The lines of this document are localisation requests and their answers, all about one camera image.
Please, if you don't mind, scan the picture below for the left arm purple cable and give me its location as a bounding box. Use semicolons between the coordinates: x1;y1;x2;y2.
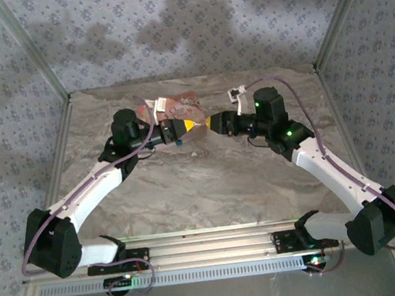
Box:
3;94;182;296

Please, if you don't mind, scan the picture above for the aluminium table side rail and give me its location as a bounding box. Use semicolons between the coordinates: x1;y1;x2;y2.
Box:
312;60;370;191
30;94;86;216

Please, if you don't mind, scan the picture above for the slotted grey cable duct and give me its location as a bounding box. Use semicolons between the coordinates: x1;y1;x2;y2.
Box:
37;251;328;296

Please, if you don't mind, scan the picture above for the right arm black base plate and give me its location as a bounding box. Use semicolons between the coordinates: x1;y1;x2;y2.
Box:
271;224;340;254

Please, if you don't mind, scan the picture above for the aluminium mounting rail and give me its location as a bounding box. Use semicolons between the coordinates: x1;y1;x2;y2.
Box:
18;206;395;287

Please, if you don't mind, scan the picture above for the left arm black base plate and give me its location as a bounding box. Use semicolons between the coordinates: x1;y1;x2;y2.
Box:
84;246;152;278

